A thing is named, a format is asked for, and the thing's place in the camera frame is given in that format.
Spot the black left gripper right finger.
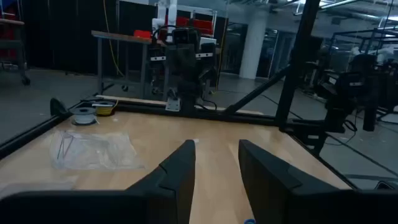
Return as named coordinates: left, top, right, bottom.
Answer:
left=238, top=139, right=398, bottom=224

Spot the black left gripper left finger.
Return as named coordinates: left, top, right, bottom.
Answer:
left=0, top=139, right=197, bottom=224

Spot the shelf rack with red bins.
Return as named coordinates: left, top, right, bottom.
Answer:
left=175, top=8, right=218, bottom=37

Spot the small red bin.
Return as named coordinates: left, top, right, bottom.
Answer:
left=133, top=29, right=152, bottom=39

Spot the wooden workbench with metal legs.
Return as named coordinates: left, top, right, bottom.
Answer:
left=91, top=29, right=170, bottom=96

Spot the white round column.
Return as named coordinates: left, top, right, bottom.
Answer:
left=238, top=14, right=269, bottom=80

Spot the black fin-shaped clamp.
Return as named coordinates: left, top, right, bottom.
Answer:
left=49, top=97, right=68, bottom=118

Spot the wheeled workshop cart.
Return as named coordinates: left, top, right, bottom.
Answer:
left=0, top=12, right=31, bottom=86

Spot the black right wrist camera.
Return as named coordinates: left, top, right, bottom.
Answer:
left=172, top=27, right=200, bottom=45

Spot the silver arm base bracket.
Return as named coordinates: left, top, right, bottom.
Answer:
left=165, top=96, right=182, bottom=112

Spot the yellow hanging cable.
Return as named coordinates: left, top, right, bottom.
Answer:
left=102, top=0, right=126, bottom=78

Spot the yellow wire spool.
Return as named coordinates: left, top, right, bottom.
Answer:
left=91, top=100, right=117, bottom=118

